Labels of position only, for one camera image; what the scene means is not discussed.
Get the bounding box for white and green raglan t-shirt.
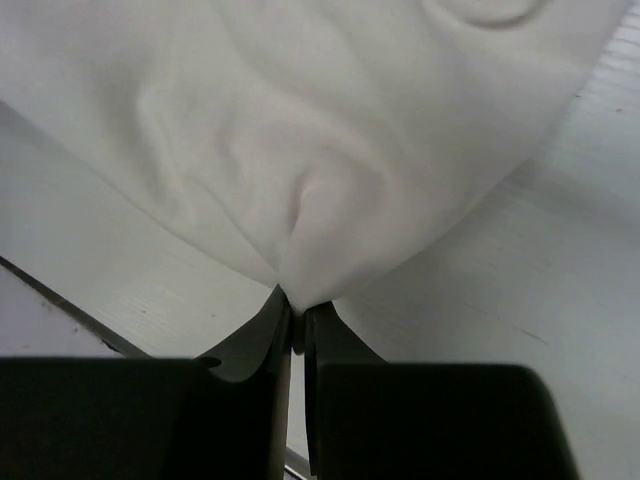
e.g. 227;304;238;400
1;1;629;310

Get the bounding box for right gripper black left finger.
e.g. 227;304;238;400
1;290;291;479

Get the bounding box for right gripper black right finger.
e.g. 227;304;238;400
304;303;579;479

